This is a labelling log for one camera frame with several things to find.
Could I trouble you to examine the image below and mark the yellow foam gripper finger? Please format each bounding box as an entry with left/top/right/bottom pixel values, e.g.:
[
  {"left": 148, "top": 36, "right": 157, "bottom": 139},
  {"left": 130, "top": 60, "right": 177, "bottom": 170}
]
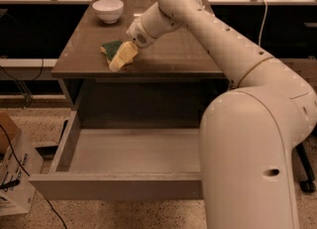
[{"left": 109, "top": 42, "right": 138, "bottom": 71}]

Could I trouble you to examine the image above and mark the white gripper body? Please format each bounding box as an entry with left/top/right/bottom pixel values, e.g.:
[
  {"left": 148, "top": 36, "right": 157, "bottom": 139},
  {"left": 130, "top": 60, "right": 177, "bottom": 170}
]
[{"left": 126, "top": 18, "right": 156, "bottom": 49}]

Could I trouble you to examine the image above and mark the green and yellow sponge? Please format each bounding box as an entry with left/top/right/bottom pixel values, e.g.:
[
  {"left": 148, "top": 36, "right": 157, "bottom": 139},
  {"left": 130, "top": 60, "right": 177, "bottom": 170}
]
[{"left": 101, "top": 41, "right": 123, "bottom": 65}]

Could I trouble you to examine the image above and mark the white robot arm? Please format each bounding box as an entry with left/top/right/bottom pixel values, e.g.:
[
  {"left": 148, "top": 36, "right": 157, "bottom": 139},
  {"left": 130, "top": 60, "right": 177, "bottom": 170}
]
[{"left": 127, "top": 0, "right": 317, "bottom": 229}]

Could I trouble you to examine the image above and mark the grey cabinet with glossy top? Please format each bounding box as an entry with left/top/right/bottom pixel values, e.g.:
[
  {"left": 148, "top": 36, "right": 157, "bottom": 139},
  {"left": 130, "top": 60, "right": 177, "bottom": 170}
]
[{"left": 52, "top": 0, "right": 228, "bottom": 129}]

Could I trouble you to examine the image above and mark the open grey top drawer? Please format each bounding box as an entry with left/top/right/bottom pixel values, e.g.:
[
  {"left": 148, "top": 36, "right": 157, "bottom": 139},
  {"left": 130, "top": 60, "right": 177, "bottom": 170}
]
[{"left": 29, "top": 81, "right": 204, "bottom": 201}]

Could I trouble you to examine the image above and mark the white ceramic bowl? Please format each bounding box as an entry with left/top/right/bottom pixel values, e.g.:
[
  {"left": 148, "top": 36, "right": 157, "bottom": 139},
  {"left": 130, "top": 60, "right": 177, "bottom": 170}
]
[{"left": 92, "top": 0, "right": 124, "bottom": 24}]

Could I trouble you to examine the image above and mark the white cardboard box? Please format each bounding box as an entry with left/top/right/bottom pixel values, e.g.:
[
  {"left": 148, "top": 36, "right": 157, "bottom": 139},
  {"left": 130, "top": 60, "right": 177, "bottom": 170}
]
[{"left": 0, "top": 130, "right": 46, "bottom": 217}]

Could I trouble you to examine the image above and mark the black office chair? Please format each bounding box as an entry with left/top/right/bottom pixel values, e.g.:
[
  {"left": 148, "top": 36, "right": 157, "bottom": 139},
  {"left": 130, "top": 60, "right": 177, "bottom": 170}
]
[{"left": 296, "top": 143, "right": 316, "bottom": 193}]

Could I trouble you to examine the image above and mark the white cable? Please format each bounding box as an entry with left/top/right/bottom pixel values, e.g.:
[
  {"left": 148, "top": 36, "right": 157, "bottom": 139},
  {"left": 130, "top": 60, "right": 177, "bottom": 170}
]
[{"left": 257, "top": 0, "right": 269, "bottom": 49}]

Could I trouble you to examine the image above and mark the black cable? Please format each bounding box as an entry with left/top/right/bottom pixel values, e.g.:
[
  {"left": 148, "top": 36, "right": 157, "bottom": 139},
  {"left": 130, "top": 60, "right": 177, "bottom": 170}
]
[{"left": 0, "top": 124, "right": 68, "bottom": 229}]

